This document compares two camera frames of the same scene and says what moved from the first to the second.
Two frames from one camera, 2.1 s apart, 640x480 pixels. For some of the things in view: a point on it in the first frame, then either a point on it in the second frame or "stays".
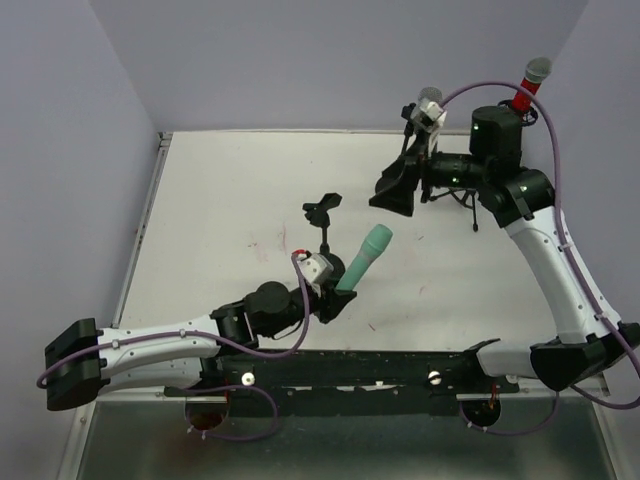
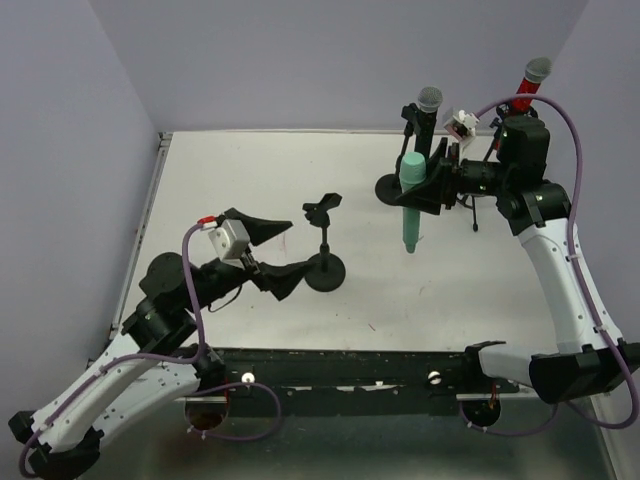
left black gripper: (329, 293) → (248, 259)
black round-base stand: (319, 216) stays
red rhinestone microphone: (536, 71) stays
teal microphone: (378, 238) → (412, 168)
